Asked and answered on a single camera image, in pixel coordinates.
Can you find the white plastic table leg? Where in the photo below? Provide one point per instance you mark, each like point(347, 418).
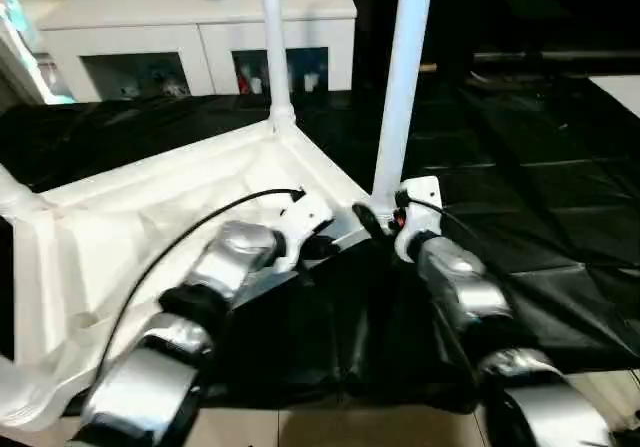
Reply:
point(20, 392)
point(400, 92)
point(277, 42)
point(12, 192)

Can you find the white plastic table top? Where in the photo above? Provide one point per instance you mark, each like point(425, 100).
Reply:
point(125, 207)

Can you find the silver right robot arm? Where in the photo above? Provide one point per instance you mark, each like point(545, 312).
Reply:
point(470, 287)

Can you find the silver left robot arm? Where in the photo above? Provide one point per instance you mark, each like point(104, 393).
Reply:
point(230, 257)

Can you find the black work surface mat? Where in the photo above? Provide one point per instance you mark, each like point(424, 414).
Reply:
point(525, 207)

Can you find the small yellow label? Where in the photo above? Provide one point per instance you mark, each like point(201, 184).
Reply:
point(428, 67)

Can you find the black metal bar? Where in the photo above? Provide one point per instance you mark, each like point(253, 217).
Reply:
point(550, 57)

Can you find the white glass-door cabinet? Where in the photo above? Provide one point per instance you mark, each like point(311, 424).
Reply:
point(200, 32)

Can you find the white flat board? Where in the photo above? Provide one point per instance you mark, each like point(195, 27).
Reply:
point(620, 92)

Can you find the white and turquoise rack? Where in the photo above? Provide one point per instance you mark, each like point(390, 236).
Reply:
point(25, 47)

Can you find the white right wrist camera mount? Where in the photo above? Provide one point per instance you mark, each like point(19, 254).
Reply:
point(420, 202)

